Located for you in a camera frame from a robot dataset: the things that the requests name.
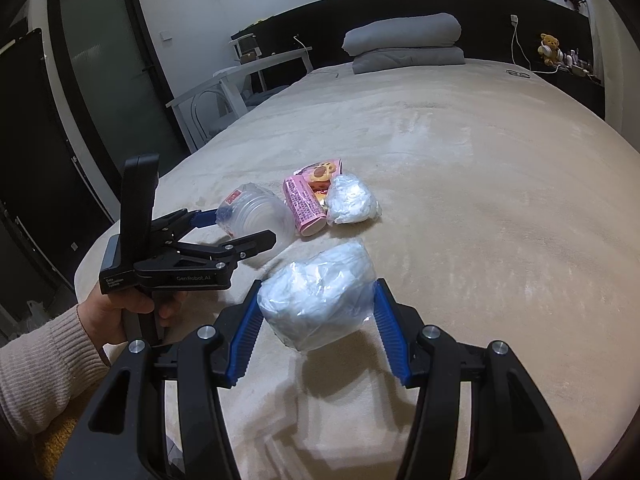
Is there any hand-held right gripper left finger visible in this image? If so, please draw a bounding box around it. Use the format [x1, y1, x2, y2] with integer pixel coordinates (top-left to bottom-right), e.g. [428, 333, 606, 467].
[52, 279, 266, 480]

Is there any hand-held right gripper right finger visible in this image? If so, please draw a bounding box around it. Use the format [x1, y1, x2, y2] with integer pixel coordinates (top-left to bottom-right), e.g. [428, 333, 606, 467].
[372, 277, 583, 480]

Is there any bed with beige blanket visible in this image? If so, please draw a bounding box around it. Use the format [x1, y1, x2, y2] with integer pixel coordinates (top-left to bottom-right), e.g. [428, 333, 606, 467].
[75, 57, 640, 480]

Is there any white desk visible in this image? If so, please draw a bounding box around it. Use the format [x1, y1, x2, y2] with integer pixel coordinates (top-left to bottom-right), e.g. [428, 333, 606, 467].
[166, 46, 315, 153]

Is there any black headboard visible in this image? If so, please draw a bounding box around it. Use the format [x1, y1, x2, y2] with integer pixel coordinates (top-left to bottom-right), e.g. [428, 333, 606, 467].
[230, 0, 596, 76]

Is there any white wire chair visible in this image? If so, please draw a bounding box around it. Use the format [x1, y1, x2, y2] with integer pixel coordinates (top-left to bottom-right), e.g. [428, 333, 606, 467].
[192, 87, 291, 141]

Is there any white charger cable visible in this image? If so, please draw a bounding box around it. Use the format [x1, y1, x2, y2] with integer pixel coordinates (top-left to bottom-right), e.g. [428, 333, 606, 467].
[512, 22, 566, 74]

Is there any frosted glass door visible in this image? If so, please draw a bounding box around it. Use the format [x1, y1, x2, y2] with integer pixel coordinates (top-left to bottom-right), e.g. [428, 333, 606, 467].
[47, 0, 193, 161]

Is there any white plastic floor bag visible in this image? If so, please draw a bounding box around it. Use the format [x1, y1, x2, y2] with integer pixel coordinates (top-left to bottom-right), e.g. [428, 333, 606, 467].
[15, 300, 51, 333]

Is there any small white plastic bag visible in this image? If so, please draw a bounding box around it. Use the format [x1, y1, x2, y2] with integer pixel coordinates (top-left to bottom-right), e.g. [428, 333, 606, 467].
[325, 174, 383, 226]

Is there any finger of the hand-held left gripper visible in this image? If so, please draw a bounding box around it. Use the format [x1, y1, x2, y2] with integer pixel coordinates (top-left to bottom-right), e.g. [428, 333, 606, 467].
[170, 230, 277, 268]
[152, 209, 224, 243]

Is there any white desk appliance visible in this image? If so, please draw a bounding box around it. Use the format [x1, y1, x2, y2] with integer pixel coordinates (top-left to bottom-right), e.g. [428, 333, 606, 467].
[235, 35, 263, 64]

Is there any black nightstand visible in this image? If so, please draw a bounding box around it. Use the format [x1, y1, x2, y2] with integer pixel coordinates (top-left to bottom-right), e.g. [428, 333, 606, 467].
[530, 62, 606, 121]

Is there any clear plastic bottle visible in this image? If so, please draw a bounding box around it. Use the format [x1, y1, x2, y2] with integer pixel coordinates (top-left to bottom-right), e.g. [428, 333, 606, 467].
[216, 183, 296, 266]

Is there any person's left hand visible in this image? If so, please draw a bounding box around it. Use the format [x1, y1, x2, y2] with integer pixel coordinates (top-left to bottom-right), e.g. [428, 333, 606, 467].
[77, 292, 188, 347]

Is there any cluster of small bottles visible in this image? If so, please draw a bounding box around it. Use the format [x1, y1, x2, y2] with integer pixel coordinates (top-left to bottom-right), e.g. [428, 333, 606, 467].
[562, 47, 596, 79]

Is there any dark wardrobe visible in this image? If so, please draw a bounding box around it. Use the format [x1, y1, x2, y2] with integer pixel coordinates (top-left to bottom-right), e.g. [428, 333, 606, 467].
[0, 27, 118, 341]

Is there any large white plastic bag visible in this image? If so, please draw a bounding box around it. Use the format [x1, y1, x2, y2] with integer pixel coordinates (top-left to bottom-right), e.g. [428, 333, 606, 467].
[256, 242, 377, 353]

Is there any orange fluffy garment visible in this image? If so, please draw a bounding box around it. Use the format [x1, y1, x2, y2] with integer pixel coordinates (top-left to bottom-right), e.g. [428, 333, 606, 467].
[32, 400, 101, 478]

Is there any grey folded duvet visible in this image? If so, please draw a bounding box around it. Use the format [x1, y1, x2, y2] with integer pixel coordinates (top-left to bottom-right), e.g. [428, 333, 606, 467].
[342, 12, 466, 75]

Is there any brown teddy bear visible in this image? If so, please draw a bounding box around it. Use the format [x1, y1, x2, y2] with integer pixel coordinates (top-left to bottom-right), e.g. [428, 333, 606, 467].
[537, 33, 563, 67]

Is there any pink snack packet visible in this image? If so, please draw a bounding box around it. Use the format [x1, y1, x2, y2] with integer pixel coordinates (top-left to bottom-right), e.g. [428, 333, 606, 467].
[282, 157, 343, 237]

